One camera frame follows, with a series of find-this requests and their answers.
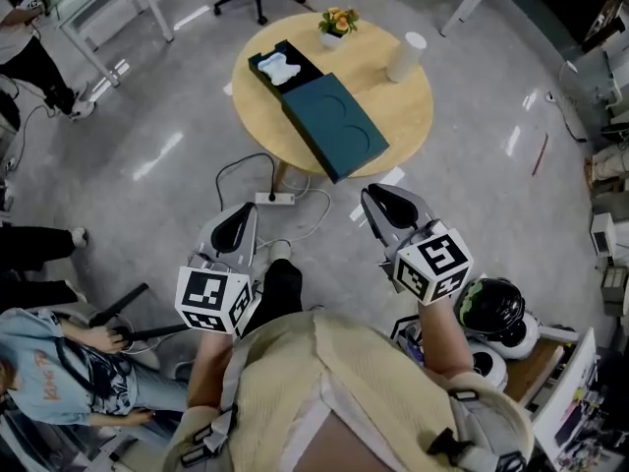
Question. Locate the person's right forearm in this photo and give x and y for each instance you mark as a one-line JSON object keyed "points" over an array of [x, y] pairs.
{"points": [[444, 342]]}

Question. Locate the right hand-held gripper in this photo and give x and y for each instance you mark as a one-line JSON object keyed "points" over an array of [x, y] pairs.
{"points": [[432, 266]]}

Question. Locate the white item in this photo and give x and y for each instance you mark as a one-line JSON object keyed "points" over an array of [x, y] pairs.
{"points": [[279, 68]]}

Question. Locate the red stick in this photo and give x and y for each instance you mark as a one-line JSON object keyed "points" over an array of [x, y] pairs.
{"points": [[540, 153]]}

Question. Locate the small white appliance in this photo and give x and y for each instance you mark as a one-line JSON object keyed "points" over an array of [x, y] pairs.
{"points": [[603, 236]]}

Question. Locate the potted plant with orange flowers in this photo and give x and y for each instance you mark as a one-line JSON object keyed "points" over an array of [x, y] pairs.
{"points": [[338, 22]]}

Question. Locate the dark teal box lid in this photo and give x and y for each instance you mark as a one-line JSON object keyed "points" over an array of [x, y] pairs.
{"points": [[334, 126]]}

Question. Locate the person's black trouser leg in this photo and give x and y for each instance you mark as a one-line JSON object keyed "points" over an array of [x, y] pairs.
{"points": [[277, 298]]}

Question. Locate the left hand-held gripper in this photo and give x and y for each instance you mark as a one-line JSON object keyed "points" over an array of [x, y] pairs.
{"points": [[204, 295]]}

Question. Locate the black glossy helmet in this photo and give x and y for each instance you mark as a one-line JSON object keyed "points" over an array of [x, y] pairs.
{"points": [[491, 305]]}

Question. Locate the white board panel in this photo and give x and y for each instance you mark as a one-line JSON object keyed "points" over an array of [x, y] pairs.
{"points": [[565, 396]]}

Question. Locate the dark teal box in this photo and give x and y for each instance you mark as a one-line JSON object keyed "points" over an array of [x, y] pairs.
{"points": [[304, 67]]}

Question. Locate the white power strip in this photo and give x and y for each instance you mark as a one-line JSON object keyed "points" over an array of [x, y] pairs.
{"points": [[275, 198]]}

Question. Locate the white cylinder container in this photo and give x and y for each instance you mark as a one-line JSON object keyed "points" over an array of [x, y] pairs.
{"points": [[405, 57]]}

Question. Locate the person's left forearm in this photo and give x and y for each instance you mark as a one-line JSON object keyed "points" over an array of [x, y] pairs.
{"points": [[211, 367]]}

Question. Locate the black chair base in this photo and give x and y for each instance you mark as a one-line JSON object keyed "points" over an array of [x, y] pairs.
{"points": [[123, 308]]}

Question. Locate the person's beige vest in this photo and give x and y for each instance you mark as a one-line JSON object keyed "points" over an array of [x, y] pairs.
{"points": [[304, 391]]}

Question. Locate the person's white shoe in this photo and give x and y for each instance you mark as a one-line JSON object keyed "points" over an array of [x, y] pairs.
{"points": [[280, 250]]}

